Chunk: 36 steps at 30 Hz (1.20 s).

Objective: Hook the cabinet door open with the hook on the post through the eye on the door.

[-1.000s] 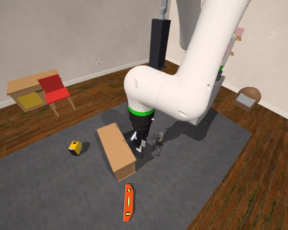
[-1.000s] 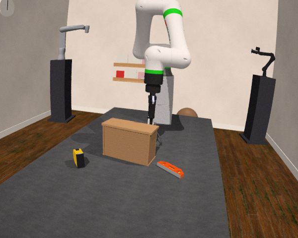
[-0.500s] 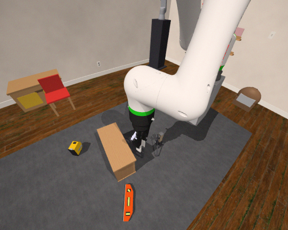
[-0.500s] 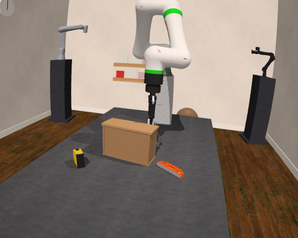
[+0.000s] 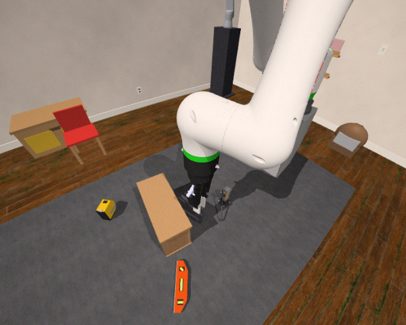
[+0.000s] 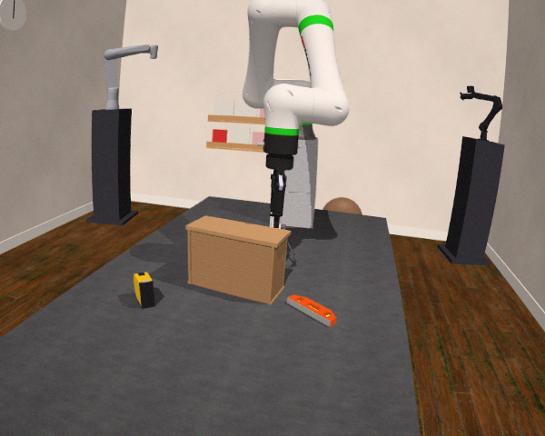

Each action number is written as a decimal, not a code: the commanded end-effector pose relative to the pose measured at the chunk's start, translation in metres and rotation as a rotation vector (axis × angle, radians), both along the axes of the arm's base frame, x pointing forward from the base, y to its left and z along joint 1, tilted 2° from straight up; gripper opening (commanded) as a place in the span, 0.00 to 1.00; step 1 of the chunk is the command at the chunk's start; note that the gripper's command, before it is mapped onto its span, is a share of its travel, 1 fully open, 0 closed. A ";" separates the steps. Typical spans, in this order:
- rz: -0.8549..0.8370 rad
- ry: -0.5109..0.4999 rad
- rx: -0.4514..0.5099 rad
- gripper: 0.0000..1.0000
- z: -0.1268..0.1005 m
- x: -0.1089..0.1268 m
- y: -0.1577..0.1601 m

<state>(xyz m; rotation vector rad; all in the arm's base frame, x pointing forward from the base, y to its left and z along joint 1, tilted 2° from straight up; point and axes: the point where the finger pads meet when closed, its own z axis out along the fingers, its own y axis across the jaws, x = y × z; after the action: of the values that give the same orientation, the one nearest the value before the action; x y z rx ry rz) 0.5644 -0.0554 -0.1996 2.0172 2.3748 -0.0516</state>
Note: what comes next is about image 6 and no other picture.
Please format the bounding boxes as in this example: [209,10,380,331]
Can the tan wooden cabinet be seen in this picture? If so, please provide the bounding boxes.
[185,215,291,305]

